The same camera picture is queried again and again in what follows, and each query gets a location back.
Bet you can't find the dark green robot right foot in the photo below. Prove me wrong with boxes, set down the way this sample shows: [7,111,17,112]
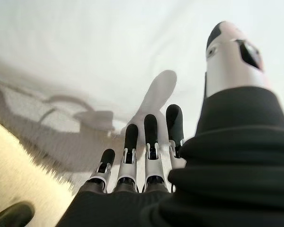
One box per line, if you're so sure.
[0,201,36,227]

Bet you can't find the white duvet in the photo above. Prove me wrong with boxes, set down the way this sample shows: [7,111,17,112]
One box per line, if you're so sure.
[0,0,284,152]

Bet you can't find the robot right hand black glove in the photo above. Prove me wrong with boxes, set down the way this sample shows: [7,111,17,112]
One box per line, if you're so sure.
[56,20,284,227]

